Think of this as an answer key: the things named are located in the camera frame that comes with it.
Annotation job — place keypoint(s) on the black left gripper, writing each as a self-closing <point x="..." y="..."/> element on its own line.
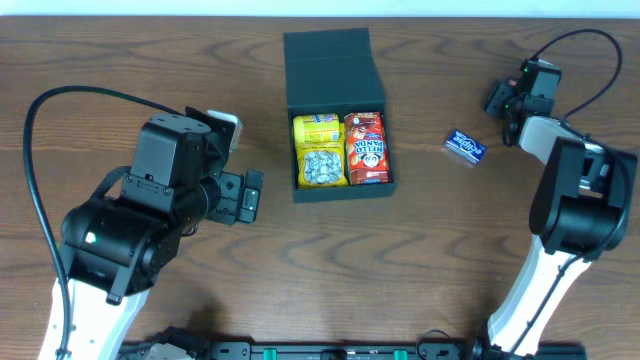
<point x="232" y="197"/>

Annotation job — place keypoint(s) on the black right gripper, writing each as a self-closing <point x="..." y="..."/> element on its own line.
<point x="500" y="98"/>

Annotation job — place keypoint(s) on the blue Eclipse mint box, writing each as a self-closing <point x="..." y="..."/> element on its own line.
<point x="465" y="146"/>

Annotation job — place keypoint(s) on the yellow candy bag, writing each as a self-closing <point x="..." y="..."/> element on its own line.
<point x="320" y="165"/>

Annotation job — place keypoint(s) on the yellow Mentos bottle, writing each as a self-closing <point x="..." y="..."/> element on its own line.
<point x="316" y="128"/>

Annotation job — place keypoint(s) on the red Hello Panda biscuit box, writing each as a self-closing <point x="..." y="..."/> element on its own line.
<point x="366" y="149"/>

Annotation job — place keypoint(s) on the dark green box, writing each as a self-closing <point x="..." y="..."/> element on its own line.
<point x="332" y="71"/>

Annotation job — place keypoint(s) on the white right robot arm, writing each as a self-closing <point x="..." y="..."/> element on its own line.
<point x="579" y="211"/>

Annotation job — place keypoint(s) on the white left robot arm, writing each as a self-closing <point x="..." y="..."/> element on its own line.
<point x="115" y="244"/>

